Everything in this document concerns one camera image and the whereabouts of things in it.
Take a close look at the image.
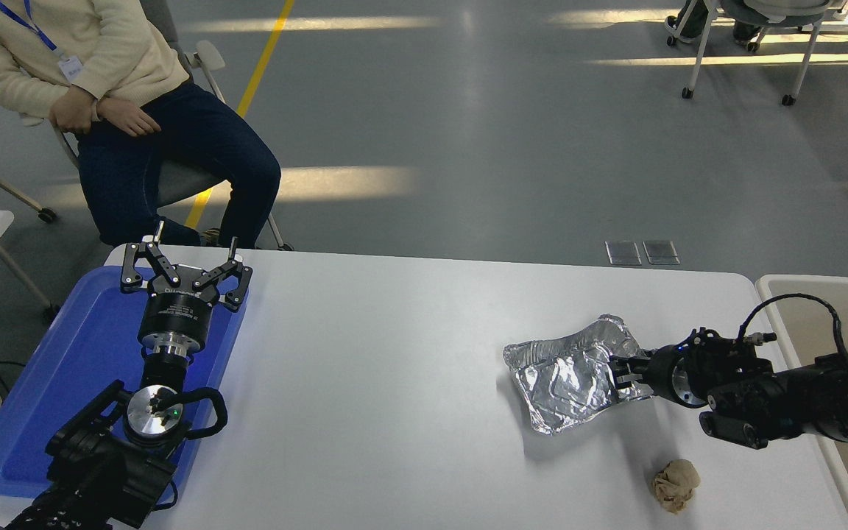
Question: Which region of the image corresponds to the person's left hand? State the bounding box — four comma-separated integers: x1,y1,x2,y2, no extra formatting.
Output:
47,86,99,135

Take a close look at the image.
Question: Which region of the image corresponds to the white frame rolling chair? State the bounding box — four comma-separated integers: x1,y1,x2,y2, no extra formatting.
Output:
665,0,848,106

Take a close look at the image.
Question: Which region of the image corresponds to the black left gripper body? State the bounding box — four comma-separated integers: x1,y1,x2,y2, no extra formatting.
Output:
137,264,228,341

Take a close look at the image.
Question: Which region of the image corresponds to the silver foil tray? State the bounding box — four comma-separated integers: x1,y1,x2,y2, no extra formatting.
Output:
503,314,657,436

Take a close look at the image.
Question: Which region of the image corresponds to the grey office chair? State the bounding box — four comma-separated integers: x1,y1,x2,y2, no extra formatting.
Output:
49,0,294,252

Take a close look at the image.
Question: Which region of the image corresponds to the grey chair leg with caster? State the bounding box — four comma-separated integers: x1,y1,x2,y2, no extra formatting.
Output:
0,129,58,224

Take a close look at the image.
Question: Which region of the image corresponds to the blue plastic tray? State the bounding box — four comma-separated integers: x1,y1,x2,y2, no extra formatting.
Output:
0,265,250,509

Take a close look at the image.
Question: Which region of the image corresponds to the person's right hand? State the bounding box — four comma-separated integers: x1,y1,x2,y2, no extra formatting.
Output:
95,96,163,139

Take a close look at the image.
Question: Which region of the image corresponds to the metal floor plate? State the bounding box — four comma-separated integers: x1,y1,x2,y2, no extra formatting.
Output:
643,240,681,266
606,241,642,266

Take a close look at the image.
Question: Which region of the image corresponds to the crumpled tan paper ball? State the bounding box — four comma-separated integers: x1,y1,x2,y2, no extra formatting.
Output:
651,459,702,514

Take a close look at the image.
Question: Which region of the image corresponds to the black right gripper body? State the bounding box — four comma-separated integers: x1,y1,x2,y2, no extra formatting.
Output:
643,343,691,406

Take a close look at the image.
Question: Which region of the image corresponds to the person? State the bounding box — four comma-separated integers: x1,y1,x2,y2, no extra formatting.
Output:
664,0,837,45

